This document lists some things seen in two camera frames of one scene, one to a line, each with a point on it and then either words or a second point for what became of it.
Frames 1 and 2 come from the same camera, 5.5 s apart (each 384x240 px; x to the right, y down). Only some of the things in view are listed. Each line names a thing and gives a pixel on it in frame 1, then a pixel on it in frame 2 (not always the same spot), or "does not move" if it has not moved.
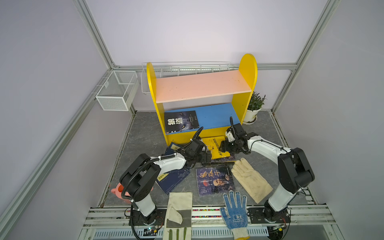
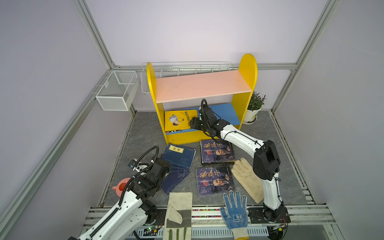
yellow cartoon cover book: x=213 y=144 → x=176 y=121
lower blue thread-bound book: x=169 y=181 does not move
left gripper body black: x=201 y=157 → x=159 y=185
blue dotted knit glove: x=237 y=219 does not move
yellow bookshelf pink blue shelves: x=195 y=106 does not move
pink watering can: x=118 y=190 does not move
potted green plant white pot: x=255 y=106 does not move
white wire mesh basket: x=119 y=91 does not move
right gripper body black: x=231 y=146 → x=198 y=124
